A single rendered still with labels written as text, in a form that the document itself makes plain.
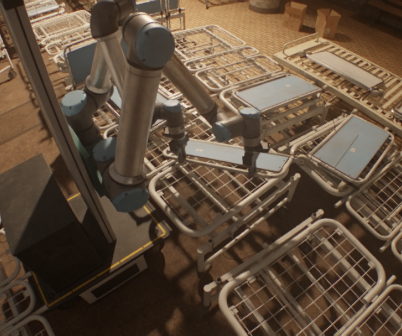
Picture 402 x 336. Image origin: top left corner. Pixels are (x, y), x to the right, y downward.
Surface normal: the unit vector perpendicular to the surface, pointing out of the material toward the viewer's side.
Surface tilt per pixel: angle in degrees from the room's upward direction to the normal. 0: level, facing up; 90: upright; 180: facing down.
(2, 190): 0
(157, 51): 83
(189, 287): 0
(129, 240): 0
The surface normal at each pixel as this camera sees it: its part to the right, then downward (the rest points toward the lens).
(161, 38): 0.51, 0.55
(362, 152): -0.06, -0.71
